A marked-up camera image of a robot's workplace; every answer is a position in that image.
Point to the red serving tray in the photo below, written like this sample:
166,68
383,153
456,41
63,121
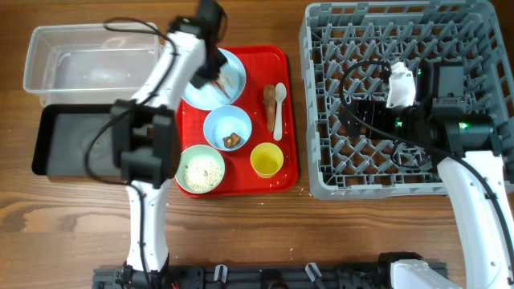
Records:
264,65

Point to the white plastic spoon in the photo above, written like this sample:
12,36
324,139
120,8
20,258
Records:
280,96

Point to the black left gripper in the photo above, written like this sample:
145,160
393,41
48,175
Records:
201,81

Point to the small light blue bowl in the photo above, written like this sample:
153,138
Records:
223,121

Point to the yellow plastic cup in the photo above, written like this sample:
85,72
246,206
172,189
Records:
267,159

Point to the brown food scrap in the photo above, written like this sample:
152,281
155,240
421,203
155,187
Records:
231,141

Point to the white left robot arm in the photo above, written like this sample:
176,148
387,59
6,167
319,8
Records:
154,112

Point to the large light blue plate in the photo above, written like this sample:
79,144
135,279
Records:
208,97

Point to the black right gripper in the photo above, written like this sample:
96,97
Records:
375,110

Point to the grey dishwasher rack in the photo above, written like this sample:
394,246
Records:
376,53

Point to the white rice pile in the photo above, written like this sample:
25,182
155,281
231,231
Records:
202,174

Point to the light green bowl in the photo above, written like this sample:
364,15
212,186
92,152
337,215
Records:
198,150

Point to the black tray bin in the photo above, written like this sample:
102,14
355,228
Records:
68,131

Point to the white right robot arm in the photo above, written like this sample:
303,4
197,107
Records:
427,109

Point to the red and white wrapper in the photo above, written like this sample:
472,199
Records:
219,85

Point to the clear plastic bin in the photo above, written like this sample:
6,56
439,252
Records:
86,64

